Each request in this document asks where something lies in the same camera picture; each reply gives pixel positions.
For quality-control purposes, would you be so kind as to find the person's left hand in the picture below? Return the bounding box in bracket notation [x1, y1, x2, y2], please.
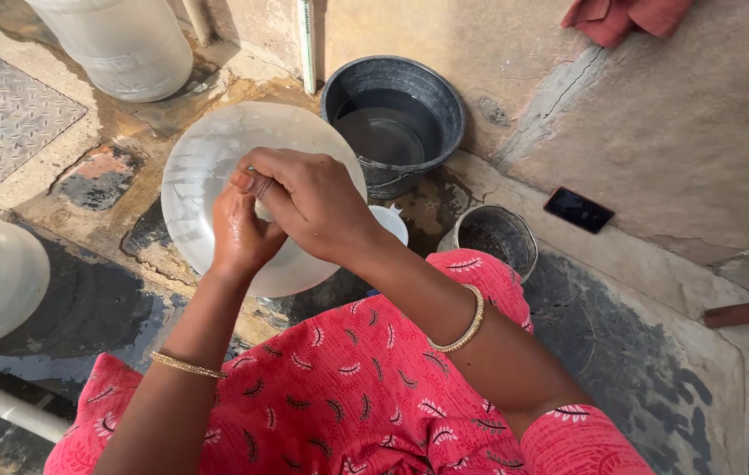
[208, 183, 289, 278]

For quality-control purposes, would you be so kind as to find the person's right hand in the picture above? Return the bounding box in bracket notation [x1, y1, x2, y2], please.
[230, 147, 386, 266]

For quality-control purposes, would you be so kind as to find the large translucent water jug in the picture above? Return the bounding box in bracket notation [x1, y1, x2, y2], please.
[161, 101, 369, 299]

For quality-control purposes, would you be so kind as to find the white plastic jug cap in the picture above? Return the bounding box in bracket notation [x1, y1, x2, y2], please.
[368, 204, 409, 247]

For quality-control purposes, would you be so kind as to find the white upright pipe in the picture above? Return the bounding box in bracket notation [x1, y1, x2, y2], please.
[296, 0, 318, 95]

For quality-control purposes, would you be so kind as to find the black bucket with water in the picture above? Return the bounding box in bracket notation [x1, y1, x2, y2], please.
[319, 55, 467, 201]

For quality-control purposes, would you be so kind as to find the thin gold bangle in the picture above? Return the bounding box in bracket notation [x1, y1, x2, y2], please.
[150, 351, 229, 380]

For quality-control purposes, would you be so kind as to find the pink patterned dress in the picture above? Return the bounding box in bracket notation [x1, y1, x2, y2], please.
[44, 248, 656, 475]

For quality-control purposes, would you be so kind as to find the small steel pot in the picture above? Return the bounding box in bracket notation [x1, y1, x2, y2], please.
[437, 204, 539, 284]

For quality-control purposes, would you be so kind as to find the beaded gold bangle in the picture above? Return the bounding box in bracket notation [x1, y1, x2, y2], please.
[427, 284, 485, 353]

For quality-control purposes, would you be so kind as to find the black smartphone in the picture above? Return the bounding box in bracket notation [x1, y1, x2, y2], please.
[543, 186, 615, 235]

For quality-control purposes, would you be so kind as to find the red cloth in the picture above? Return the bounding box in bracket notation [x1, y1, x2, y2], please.
[559, 0, 694, 49]

